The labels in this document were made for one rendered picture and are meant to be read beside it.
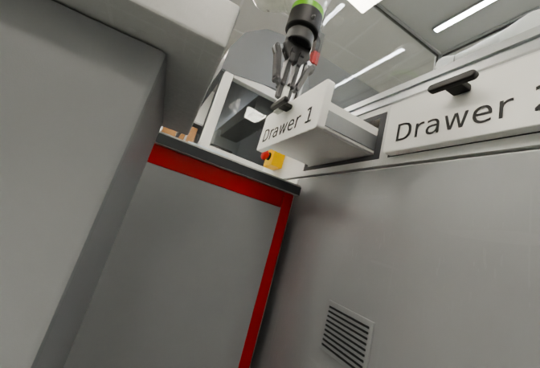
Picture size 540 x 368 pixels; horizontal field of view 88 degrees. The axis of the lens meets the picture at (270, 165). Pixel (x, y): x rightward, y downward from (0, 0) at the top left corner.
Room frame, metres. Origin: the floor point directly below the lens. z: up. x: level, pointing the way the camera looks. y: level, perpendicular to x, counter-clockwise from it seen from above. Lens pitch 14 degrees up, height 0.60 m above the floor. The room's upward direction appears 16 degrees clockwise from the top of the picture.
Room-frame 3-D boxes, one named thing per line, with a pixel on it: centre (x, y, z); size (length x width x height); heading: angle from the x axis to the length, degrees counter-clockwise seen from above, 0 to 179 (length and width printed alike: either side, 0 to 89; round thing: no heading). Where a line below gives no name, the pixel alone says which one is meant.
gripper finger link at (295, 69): (0.65, 0.01, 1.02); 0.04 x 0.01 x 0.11; 23
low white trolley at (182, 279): (0.94, 0.29, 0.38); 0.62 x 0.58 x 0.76; 23
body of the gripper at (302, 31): (0.64, 0.02, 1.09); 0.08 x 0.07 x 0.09; 113
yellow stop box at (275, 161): (0.98, -0.01, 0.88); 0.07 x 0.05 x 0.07; 23
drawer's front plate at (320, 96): (0.62, -0.02, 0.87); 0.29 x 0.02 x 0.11; 23
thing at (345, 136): (0.70, -0.21, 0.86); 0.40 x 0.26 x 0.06; 113
